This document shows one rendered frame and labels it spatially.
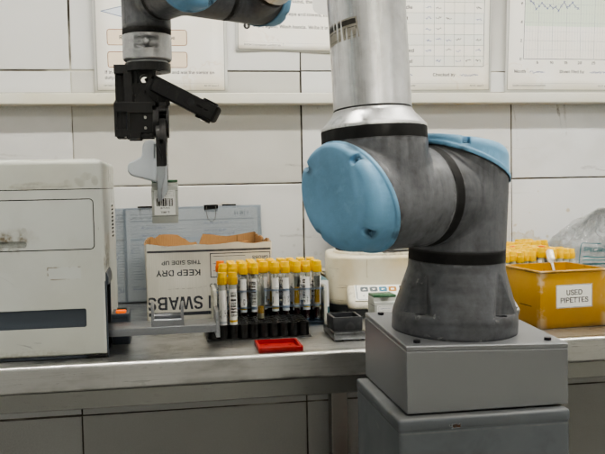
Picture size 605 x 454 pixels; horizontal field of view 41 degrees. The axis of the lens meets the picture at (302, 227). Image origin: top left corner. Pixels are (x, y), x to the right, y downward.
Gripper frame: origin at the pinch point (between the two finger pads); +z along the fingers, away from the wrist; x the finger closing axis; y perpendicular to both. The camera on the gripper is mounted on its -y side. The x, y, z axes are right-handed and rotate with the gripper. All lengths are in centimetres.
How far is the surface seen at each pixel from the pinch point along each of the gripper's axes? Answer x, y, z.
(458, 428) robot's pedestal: 45, -32, 26
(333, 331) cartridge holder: -1.1, -26.6, 23.2
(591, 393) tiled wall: -62, -103, 53
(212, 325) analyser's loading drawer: 3.1, -6.7, 20.7
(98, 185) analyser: 4.6, 9.7, -1.4
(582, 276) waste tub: -2, -71, 16
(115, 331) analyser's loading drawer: 3.4, 8.0, 21.0
